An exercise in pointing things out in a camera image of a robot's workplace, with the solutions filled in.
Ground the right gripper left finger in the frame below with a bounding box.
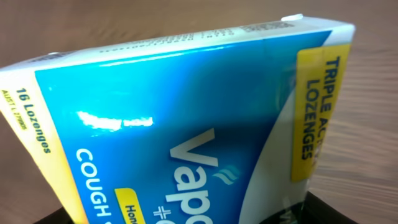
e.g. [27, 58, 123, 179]
[34, 207, 74, 224]

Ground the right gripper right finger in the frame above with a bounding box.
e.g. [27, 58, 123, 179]
[264, 192, 358, 224]

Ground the blue yellow VapoDrops box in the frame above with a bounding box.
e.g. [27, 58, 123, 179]
[1, 14, 355, 224]

